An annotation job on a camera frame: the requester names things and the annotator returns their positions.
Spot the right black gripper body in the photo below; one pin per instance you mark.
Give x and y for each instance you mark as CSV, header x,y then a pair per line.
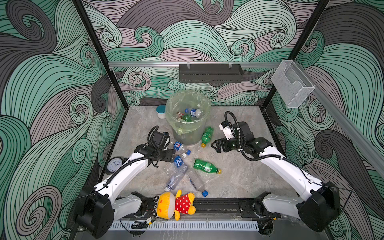
x,y
234,143

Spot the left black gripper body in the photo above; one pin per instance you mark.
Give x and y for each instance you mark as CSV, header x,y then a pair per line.
x,y
166,155

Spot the red yellow label tea bottle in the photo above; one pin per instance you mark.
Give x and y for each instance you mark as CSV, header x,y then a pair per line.
x,y
180,115

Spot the green sprite bottle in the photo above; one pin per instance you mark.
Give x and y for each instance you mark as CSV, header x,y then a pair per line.
x,y
206,167
187,118
207,136

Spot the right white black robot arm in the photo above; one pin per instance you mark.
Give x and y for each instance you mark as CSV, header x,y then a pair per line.
x,y
317,204

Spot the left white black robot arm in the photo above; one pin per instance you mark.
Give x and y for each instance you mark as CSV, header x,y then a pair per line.
x,y
98,207

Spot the grey mesh waste bin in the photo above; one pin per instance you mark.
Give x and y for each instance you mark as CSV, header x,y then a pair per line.
x,y
189,123

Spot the green plastic bin liner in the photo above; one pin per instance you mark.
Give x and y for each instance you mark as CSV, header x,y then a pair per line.
x,y
187,112

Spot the white jar teal lid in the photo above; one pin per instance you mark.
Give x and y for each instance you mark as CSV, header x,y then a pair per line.
x,y
161,112

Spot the clear bottle blue label white cap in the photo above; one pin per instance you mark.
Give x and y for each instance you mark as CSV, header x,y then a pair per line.
x,y
178,162

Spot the crushed clear bottle white cap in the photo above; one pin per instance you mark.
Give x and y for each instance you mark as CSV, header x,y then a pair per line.
x,y
175,179

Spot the clear bottle blue cap front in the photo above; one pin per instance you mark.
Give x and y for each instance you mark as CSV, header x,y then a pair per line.
x,y
197,183

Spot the black alarm clock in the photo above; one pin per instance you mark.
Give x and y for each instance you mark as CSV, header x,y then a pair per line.
x,y
114,164

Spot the yellow plush toy red dress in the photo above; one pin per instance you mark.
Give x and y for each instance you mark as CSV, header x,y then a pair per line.
x,y
168,205

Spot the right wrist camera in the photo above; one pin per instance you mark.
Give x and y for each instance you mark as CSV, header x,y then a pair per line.
x,y
229,132

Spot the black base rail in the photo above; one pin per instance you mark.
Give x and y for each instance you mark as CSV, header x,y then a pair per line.
x,y
247,208

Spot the black wall shelf tray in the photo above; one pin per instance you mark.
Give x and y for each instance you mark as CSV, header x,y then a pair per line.
x,y
210,73

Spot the clear acrylic wall holder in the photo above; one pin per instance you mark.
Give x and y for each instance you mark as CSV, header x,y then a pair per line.
x,y
292,83

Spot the white slotted cable duct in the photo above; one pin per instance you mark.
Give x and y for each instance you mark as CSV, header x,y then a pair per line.
x,y
203,226

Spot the aluminium wall rail right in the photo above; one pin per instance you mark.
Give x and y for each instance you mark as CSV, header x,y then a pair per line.
x,y
339,105

